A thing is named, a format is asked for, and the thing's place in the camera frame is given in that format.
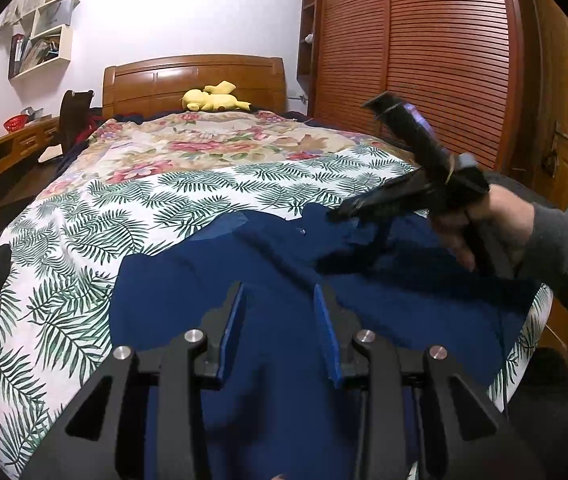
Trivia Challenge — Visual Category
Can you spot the floral blanket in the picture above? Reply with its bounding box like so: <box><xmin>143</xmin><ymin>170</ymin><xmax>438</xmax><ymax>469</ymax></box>
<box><xmin>34</xmin><ymin>110</ymin><xmax>405</xmax><ymax>201</ymax></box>

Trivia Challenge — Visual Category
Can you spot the black binder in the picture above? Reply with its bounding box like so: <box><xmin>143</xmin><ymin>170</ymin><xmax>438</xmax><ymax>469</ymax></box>
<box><xmin>9</xmin><ymin>34</ymin><xmax>26</xmax><ymax>77</ymax></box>

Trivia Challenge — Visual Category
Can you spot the dark wooden chair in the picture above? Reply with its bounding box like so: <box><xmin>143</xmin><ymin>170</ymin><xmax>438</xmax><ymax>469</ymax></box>
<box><xmin>59</xmin><ymin>89</ymin><xmax>96</xmax><ymax>153</ymax></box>

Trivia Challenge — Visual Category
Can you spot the red garment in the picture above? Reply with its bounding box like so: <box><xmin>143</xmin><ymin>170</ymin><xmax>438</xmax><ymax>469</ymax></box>
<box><xmin>81</xmin><ymin>110</ymin><xmax>107</xmax><ymax>141</ymax></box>

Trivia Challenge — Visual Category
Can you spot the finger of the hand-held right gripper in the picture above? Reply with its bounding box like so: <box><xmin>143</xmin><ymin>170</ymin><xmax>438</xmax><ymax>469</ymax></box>
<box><xmin>326</xmin><ymin>167</ymin><xmax>434</xmax><ymax>223</ymax></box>
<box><xmin>359</xmin><ymin>190</ymin><xmax>437</xmax><ymax>227</ymax></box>

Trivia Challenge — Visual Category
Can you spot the person's dark trouser leg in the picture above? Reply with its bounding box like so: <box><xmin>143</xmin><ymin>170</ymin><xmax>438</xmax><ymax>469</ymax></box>
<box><xmin>506</xmin><ymin>347</ymin><xmax>568</xmax><ymax>466</ymax></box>

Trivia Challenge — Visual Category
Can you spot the bed with leaf-pattern cover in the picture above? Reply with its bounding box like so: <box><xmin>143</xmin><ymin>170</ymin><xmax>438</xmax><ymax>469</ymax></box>
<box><xmin>0</xmin><ymin>152</ymin><xmax>554</xmax><ymax>480</ymax></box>

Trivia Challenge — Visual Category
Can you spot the wooden slatted wardrobe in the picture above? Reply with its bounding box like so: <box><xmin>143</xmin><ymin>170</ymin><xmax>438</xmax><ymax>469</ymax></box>
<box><xmin>311</xmin><ymin>0</ymin><xmax>524</xmax><ymax>171</ymax></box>

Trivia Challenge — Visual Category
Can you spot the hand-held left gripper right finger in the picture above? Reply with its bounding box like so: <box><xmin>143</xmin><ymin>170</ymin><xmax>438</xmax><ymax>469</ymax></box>
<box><xmin>313</xmin><ymin>282</ymin><xmax>547</xmax><ymax>480</ymax></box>

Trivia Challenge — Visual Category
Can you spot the yellow plush toy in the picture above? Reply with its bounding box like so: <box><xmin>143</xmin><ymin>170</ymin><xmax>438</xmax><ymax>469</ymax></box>
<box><xmin>181</xmin><ymin>81</ymin><xmax>252</xmax><ymax>112</ymax></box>

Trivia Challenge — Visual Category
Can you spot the person's right hand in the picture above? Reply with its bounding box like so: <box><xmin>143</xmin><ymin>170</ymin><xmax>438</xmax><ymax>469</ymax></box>
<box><xmin>426</xmin><ymin>185</ymin><xmax>537</xmax><ymax>273</ymax></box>

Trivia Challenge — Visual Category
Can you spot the dark blue suit jacket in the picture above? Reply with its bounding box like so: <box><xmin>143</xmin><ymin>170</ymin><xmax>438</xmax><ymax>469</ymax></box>
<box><xmin>109</xmin><ymin>205</ymin><xmax>544</xmax><ymax>480</ymax></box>

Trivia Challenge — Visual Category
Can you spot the narrow wooden shelf unit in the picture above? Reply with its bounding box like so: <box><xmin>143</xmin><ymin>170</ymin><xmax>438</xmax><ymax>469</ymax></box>
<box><xmin>296</xmin><ymin>0</ymin><xmax>321</xmax><ymax>116</ymax></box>

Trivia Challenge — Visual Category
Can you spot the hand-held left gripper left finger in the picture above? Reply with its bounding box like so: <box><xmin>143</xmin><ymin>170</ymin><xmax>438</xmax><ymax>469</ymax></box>
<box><xmin>21</xmin><ymin>280</ymin><xmax>247</xmax><ymax>480</ymax></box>

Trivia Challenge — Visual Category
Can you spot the wooden bed headboard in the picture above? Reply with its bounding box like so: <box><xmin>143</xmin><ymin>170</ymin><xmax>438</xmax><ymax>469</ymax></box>
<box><xmin>102</xmin><ymin>55</ymin><xmax>285</xmax><ymax>121</ymax></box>

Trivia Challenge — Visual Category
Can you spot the white wall shelf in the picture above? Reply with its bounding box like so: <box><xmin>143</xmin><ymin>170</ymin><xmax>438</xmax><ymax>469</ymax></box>
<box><xmin>0</xmin><ymin>0</ymin><xmax>82</xmax><ymax>80</ymax></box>

